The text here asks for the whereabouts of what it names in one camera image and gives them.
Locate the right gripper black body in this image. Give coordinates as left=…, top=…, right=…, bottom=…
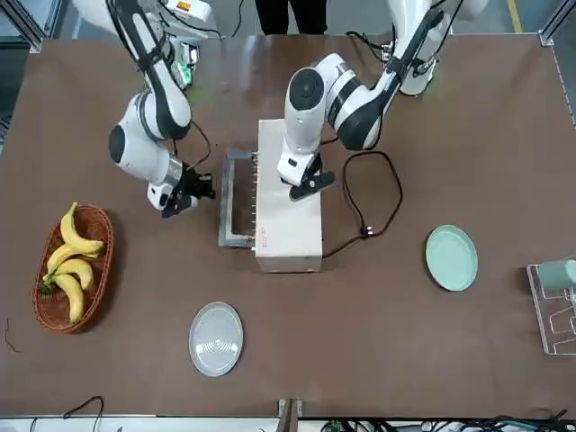
left=173, top=165, right=203, bottom=203

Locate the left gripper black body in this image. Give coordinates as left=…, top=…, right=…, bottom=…
left=301, top=152, right=323, bottom=181

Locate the glass oven door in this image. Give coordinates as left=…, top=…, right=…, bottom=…
left=218, top=149, right=260, bottom=252

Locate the white oven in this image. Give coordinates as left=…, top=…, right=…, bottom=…
left=218, top=119, right=325, bottom=275

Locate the yellow banana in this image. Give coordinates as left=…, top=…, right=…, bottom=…
left=49, top=258, right=95, bottom=292
left=46, top=244, right=100, bottom=275
left=59, top=201, right=106, bottom=256
left=42, top=273, right=86, bottom=325

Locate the brown wicker basket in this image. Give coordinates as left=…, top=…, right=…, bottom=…
left=31, top=204, right=115, bottom=334

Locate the pale grey round plate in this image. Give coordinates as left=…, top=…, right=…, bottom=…
left=188, top=301, right=244, bottom=378

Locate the pale green round plate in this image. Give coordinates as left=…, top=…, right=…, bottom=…
left=426, top=224, right=479, bottom=293

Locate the person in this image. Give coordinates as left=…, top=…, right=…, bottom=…
left=254, top=0, right=329, bottom=36

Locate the thin dark thread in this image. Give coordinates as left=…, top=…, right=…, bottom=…
left=4, top=318, right=22, bottom=354

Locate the pale green cup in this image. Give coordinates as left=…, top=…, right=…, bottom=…
left=538, top=259, right=576, bottom=292

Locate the clear acrylic rack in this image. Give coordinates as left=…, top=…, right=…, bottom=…
left=526, top=263, right=576, bottom=356

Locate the black oven power cable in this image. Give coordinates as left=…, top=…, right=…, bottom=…
left=319, top=150, right=404, bottom=260

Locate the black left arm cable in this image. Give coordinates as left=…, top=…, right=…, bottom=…
left=346, top=8, right=451, bottom=91

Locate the black cable at table edge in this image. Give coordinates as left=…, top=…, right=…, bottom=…
left=62, top=395, right=105, bottom=422

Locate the aluminium frame post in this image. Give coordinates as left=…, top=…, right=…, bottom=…
left=539, top=0, right=576, bottom=46
left=0, top=0, right=50, bottom=53

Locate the metal camera mount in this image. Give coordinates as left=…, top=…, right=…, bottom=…
left=277, top=398, right=307, bottom=432

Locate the bundle of black cables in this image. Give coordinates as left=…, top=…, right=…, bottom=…
left=332, top=409, right=576, bottom=432

